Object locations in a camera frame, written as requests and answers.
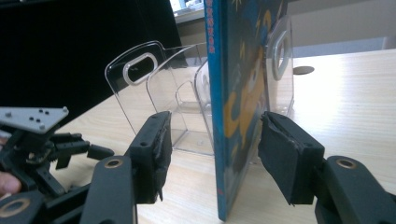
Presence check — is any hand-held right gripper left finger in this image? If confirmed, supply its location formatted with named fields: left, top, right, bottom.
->
left=124, top=110, right=173, bottom=205

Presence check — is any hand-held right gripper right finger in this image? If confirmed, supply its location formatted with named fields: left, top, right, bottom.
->
left=257, top=111, right=327, bottom=206

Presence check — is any clear acrylic book holder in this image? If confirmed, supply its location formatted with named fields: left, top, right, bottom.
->
left=105, top=14, right=295, bottom=157

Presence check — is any blue picture book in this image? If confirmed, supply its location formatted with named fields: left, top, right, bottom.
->
left=204, top=0, right=292, bottom=222

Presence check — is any large black panel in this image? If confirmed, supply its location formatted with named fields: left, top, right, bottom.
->
left=0, top=0, right=182, bottom=126

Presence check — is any grey partition board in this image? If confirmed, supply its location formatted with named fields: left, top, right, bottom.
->
left=176, top=0, right=396, bottom=59

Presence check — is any bright monitor screen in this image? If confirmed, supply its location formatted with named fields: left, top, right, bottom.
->
left=169, top=0, right=206, bottom=17

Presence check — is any round grey cable grommet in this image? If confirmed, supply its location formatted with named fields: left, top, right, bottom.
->
left=292, top=65, right=316, bottom=76

